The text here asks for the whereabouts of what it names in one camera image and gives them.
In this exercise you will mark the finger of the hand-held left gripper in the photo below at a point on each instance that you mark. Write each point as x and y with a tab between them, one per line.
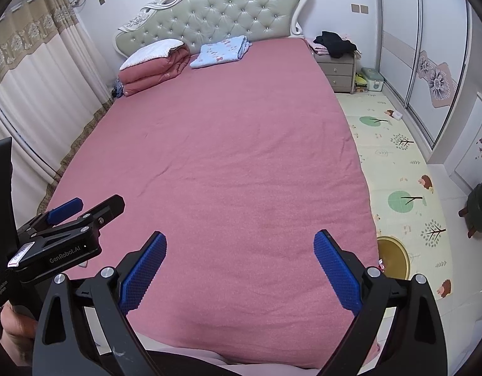
107	207
64	210

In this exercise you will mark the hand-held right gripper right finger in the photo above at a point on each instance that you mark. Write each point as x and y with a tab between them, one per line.
337	270

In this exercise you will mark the folded pink quilt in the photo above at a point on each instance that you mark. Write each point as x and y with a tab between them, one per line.
154	76

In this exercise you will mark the person's left hand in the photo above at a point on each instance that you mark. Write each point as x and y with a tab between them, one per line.
15	335

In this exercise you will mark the tufted green headboard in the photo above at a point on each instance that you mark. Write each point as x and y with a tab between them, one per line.
225	11

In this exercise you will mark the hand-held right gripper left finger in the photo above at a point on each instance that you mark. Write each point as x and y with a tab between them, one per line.
143	270

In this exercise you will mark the dark green stool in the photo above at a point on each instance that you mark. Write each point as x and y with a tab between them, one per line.
480	203

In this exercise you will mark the double brown wall switch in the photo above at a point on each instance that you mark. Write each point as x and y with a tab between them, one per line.
359	8

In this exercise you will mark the yellow-green item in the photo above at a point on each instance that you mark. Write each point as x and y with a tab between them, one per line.
359	79

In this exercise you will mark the white cabinet with stickers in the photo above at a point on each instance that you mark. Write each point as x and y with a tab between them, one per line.
476	145

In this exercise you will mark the folded light blue blanket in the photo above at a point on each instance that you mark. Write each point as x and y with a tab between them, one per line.
219	53

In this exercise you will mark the person's light clothing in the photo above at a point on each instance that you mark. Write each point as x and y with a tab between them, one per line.
264	370

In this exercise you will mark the green storage box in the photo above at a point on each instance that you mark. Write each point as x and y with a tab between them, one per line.
372	80

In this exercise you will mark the white wardrobe with flower print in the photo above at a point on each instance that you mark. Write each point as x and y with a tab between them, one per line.
401	27

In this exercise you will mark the dark blue patterned cloth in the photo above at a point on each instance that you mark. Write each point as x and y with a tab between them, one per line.
117	88

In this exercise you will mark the small white object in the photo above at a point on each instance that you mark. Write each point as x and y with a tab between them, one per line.
396	115

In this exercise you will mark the black clothes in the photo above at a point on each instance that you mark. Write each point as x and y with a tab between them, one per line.
335	43

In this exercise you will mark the gold waste bin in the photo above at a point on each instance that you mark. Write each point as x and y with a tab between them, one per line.
393	258

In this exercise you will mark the tree print play mat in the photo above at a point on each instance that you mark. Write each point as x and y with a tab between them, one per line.
382	156

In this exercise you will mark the grey nightstand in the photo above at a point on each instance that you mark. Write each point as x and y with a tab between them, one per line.
337	74

